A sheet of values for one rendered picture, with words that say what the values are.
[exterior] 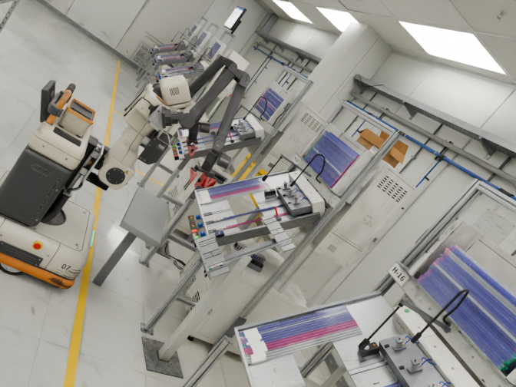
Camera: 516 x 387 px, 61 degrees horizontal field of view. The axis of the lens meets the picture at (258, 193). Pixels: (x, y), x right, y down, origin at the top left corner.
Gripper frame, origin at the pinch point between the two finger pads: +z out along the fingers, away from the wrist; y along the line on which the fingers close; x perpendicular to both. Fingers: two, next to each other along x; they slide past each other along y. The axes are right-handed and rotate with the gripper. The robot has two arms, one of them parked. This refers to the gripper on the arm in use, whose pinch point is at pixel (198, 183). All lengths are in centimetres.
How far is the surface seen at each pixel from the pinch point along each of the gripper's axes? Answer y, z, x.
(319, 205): 77, -15, -15
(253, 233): 46, 17, -8
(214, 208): 41, 25, 33
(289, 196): 70, -8, 6
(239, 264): 30, 28, -29
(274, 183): 82, -4, 40
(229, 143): 91, 1, 130
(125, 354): -5, 102, -22
